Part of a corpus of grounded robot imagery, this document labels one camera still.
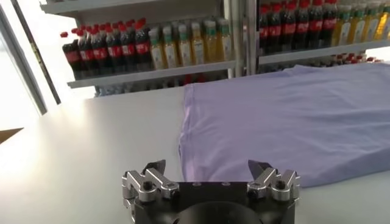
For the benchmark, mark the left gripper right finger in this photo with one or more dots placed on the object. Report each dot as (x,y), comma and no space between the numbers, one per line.
(268,182)

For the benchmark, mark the purple t-shirt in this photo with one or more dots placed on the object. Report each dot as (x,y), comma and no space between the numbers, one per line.
(274,121)

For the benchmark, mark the light grey window post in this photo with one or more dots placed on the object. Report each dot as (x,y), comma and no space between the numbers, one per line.
(22,64)

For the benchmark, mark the grey metal shelf rack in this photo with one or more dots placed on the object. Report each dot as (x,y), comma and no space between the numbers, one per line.
(152,73)
(304,53)

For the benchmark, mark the dark slanted window post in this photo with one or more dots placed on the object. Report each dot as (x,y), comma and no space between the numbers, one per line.
(38,58)

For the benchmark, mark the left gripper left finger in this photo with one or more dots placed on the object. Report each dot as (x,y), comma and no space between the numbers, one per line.
(158,179)

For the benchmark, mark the cola bottle red cap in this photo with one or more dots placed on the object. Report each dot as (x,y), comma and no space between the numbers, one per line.
(329,23)
(100,52)
(114,51)
(128,49)
(263,30)
(275,30)
(142,47)
(86,54)
(316,25)
(73,56)
(302,27)
(288,29)

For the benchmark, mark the yellow juice bottle green label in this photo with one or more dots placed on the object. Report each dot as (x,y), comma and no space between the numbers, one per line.
(157,54)
(358,27)
(343,29)
(384,24)
(198,50)
(185,51)
(211,45)
(225,44)
(171,53)
(371,25)

